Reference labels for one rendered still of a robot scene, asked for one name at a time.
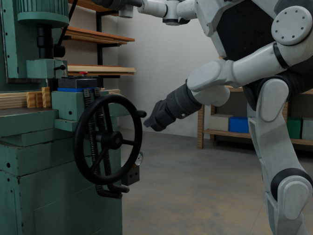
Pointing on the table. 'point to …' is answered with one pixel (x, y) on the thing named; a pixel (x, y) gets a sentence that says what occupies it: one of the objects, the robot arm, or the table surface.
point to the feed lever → (59, 50)
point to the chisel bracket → (44, 69)
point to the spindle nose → (45, 41)
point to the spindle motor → (43, 12)
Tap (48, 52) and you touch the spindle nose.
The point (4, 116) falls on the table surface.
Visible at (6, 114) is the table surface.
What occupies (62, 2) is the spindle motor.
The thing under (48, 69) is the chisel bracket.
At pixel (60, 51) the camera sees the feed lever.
